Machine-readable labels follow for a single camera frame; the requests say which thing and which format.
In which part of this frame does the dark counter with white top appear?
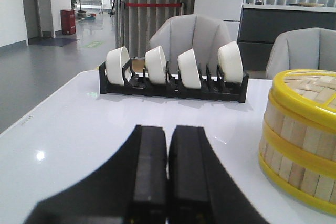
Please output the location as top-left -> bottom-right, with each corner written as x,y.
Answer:
238,3 -> 336,72

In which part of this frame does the grey chair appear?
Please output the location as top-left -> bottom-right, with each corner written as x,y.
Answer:
149,14 -> 232,74
266,27 -> 335,80

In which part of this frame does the right grey chair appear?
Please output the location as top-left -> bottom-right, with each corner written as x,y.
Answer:
266,27 -> 335,80

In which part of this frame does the black bowl rack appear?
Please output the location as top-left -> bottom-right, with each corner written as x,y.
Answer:
99,60 -> 249,103

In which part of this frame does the red barrier tape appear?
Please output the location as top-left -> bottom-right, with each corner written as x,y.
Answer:
123,2 -> 183,8

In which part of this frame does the red bin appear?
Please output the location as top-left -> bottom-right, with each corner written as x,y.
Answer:
60,9 -> 76,35

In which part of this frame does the woven bamboo steamer lid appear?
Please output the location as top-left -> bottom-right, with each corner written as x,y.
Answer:
270,69 -> 335,130

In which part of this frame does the left grey chair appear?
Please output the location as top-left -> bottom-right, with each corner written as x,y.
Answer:
149,14 -> 232,74

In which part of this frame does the yellow plate on counter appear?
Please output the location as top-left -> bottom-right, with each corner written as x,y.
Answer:
288,2 -> 324,7

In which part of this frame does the white bowl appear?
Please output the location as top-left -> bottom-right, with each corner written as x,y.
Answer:
145,46 -> 166,85
177,48 -> 201,89
217,41 -> 243,83
106,46 -> 130,86

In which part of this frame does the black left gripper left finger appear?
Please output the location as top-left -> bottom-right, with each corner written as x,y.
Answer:
25,125 -> 167,223

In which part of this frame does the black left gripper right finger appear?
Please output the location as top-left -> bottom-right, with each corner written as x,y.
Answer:
169,125 -> 266,223

